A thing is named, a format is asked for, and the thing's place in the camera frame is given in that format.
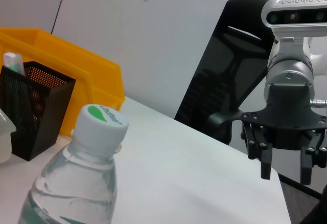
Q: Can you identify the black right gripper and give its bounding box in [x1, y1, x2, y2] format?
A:
[240, 84, 327, 185]

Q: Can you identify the clear green-label water bottle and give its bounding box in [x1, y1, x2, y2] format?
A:
[17, 103, 130, 224]

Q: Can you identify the green pen with white cap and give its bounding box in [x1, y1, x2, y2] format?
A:
[3, 52, 26, 77]

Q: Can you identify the black mesh pen holder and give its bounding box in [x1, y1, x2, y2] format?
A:
[0, 60, 77, 162]

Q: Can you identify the pale green wavy fruit bowl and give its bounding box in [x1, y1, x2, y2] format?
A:
[0, 108, 17, 164]

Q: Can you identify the yellow plastic storage bin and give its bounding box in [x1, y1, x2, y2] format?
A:
[0, 27, 125, 136]

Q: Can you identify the right gripper cable with plug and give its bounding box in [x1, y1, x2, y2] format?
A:
[310, 98, 327, 109]

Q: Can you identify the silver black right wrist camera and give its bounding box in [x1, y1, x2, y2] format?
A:
[261, 0, 327, 39]

